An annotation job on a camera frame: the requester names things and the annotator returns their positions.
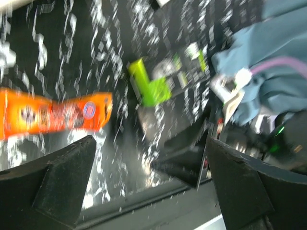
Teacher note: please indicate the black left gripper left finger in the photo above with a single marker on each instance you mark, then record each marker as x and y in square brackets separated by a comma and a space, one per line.
[47, 193]

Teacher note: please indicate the teal t-shirt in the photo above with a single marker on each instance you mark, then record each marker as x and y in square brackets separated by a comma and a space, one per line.
[275, 51]

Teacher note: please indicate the orange razor pack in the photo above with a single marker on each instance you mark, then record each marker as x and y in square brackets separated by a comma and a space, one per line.
[22, 114]

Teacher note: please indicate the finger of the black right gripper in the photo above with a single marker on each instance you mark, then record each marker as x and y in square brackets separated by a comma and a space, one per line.
[182, 156]

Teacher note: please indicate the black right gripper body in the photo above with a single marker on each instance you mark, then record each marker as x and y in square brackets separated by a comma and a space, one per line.
[241, 138]

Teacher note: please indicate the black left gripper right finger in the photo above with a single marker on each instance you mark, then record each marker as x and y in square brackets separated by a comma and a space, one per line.
[253, 195]

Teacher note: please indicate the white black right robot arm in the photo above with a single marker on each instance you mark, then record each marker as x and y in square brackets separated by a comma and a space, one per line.
[287, 142]

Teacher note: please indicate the green black razor box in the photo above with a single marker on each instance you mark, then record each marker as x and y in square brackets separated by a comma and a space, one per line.
[158, 80]

